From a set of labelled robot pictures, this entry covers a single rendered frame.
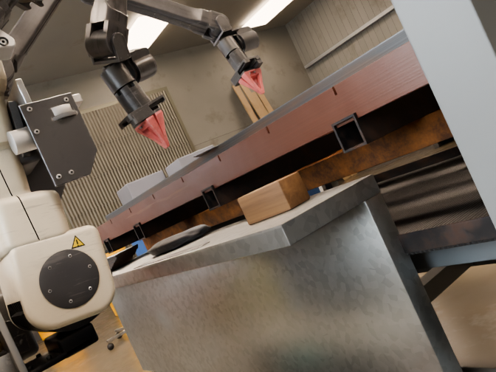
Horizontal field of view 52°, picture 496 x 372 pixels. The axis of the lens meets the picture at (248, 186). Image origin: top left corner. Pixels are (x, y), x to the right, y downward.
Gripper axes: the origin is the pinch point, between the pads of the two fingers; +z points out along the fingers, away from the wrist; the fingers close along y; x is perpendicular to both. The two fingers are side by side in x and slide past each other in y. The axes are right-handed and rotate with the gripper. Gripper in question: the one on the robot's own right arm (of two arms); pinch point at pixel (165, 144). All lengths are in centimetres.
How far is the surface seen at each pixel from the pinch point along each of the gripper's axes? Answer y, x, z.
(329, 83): -7.6, 41.2, 7.8
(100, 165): -271, -655, -47
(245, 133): -7.9, 15.2, 7.7
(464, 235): 4, 56, 34
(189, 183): -3.0, -6.5, 10.4
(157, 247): 11.5, -9.9, 17.8
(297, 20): -792, -613, -75
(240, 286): 6.5, 2.1, 34.2
